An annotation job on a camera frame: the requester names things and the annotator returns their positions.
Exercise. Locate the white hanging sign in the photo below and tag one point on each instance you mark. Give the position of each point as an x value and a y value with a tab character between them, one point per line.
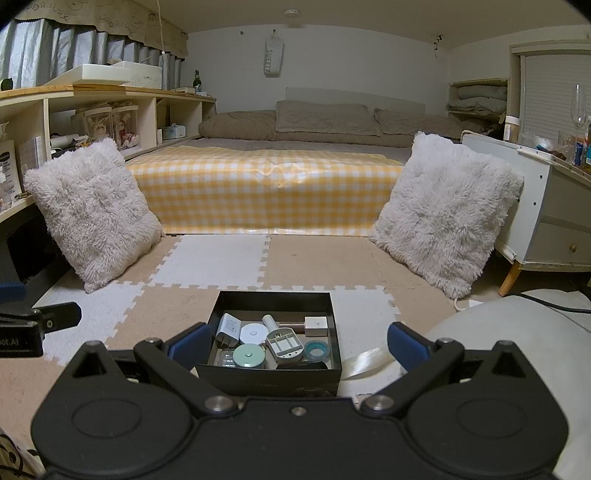
273	55

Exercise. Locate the white round gadget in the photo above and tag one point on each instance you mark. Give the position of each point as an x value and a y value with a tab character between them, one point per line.
253	333

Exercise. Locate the person's patterned white clothing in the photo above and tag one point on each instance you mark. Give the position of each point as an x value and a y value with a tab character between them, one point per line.
16	457

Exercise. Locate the checked notebook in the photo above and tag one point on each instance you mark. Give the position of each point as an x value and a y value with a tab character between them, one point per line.
31	150

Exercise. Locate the green round tape measure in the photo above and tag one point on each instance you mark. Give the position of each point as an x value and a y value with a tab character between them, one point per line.
248	356

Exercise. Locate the folded beige bedding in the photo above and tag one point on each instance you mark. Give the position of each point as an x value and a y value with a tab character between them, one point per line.
480	99

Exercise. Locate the beige duvet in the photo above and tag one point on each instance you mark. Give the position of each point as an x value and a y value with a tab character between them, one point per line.
235	124

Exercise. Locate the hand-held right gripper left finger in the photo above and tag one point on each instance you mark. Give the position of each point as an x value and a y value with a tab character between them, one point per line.
189	346

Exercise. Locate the cream satin ribbon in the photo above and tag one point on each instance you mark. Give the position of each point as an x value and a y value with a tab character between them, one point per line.
364	362

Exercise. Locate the grey curtain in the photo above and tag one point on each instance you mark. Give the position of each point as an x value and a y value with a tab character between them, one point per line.
46	55

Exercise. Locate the wine glass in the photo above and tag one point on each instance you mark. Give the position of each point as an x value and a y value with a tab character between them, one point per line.
578	110

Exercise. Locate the green glass bottle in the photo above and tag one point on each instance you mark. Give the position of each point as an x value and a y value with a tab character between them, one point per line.
197	83

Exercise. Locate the white tray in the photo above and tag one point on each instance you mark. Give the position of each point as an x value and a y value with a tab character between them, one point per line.
101	74

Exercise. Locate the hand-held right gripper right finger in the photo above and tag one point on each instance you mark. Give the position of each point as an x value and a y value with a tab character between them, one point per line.
408	346

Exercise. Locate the teal tape roll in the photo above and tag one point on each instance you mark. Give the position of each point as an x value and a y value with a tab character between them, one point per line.
316	350

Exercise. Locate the beige bed pillow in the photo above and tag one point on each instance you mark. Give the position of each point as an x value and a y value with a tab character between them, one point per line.
323	117
415	123

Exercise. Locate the cream wooden shelf unit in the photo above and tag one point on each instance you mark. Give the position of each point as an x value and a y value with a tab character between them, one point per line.
147	115

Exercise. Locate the foam puzzle floor mat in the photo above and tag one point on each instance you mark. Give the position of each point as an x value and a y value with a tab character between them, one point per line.
300	263

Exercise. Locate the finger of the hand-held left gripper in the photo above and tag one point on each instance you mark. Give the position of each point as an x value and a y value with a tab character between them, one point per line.
55	316
11	293

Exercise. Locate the white charger plug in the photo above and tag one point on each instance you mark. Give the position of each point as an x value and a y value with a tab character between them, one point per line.
228	328

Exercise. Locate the beige curtain valance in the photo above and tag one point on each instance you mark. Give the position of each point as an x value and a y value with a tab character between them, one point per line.
115	21

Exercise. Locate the white window blind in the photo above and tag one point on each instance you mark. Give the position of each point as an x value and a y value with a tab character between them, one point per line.
549	92

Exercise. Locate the black box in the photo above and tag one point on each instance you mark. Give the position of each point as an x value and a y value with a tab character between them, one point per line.
268	381

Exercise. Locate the white side cabinet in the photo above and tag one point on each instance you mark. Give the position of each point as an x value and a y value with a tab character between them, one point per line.
545	207

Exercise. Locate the white tissue box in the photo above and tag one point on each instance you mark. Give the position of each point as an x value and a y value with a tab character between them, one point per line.
174	133

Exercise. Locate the clear plastic case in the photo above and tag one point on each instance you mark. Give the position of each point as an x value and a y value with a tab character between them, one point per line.
225	359

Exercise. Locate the clear doll display case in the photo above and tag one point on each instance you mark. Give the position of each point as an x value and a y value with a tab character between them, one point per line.
94	127
125	127

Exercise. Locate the ceiling smoke detector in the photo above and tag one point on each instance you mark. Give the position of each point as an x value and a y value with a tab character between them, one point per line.
291	13

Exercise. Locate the brown lipstick with white cap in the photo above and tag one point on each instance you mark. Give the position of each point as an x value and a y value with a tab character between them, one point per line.
316	325

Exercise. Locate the fluffy white pillow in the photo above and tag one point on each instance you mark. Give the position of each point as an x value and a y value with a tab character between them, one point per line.
443	212
92	212

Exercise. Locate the yellow checked blanket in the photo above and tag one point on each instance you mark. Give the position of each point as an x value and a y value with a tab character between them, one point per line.
258	189

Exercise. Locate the white battery holder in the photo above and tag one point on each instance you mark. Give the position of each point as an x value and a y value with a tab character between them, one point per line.
284	344

